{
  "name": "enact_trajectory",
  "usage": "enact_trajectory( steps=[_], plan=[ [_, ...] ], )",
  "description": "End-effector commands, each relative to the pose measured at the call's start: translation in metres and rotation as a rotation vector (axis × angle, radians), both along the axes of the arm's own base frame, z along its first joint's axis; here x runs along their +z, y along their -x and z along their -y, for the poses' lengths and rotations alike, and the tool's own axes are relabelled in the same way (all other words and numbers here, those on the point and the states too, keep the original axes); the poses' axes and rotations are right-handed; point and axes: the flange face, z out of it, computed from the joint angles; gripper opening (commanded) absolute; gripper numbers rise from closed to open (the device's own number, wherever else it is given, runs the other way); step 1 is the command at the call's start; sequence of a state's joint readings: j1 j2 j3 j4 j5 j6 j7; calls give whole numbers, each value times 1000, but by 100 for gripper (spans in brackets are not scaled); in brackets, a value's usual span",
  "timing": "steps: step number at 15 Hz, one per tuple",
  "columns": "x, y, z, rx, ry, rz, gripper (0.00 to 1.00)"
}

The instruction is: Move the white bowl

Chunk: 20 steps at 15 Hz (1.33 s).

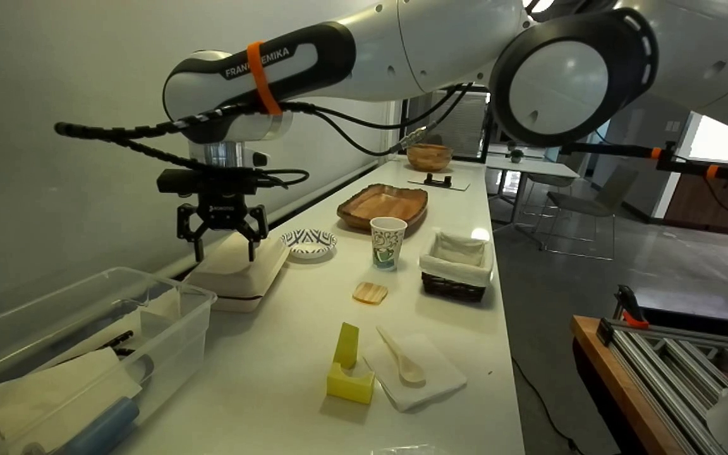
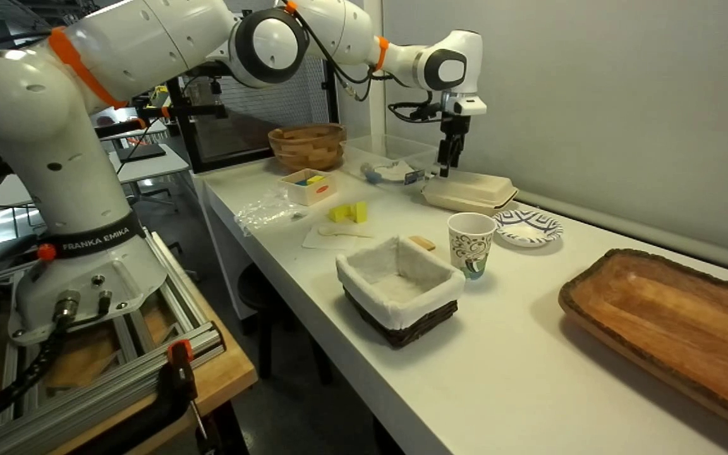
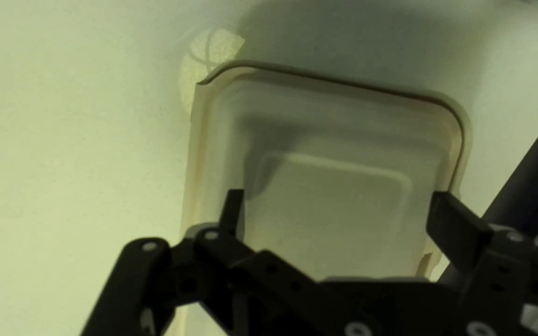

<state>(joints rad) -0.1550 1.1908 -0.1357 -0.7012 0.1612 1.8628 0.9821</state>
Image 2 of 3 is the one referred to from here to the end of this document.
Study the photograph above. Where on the patterned paper cup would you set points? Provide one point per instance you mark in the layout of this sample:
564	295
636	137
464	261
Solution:
471	243

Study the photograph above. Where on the yellow block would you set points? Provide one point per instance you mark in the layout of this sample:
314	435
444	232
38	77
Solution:
363	210
342	214

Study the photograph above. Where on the black metal shelf frame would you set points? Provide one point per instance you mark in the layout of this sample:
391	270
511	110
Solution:
214	136

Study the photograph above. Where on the small wooden block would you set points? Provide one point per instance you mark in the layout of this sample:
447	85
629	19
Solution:
424	243

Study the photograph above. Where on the wooden mounting board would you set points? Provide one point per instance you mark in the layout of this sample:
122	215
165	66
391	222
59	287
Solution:
227	371

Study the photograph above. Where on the beige clamshell food container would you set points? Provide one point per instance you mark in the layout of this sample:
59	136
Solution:
468	193

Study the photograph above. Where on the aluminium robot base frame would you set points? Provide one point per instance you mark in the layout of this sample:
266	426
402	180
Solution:
152	329

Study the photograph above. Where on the blue patterned paper plate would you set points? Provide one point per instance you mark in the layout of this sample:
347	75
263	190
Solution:
529	228

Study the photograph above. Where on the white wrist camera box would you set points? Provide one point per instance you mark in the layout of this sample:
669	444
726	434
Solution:
468	104

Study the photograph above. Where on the grey background desk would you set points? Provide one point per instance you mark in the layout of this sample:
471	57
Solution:
157	163

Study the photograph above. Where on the clear glass bowl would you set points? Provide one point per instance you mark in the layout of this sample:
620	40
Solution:
391	176

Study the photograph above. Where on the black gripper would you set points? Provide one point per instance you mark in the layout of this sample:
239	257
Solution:
455	127

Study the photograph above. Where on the basket with white cloth liner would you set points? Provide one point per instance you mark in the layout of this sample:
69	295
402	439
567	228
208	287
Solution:
399	287

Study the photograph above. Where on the brown wicker basket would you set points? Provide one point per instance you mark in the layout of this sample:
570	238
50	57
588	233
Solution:
308	147

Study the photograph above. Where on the clear plastic tub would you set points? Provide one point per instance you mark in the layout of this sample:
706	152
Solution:
399	152

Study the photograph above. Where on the clear plastic bag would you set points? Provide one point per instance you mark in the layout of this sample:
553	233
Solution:
266	210

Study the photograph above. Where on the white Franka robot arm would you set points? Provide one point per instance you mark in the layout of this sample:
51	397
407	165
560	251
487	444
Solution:
45	127

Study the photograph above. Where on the brown wooden tray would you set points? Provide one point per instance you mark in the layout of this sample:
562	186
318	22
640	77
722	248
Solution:
677	329

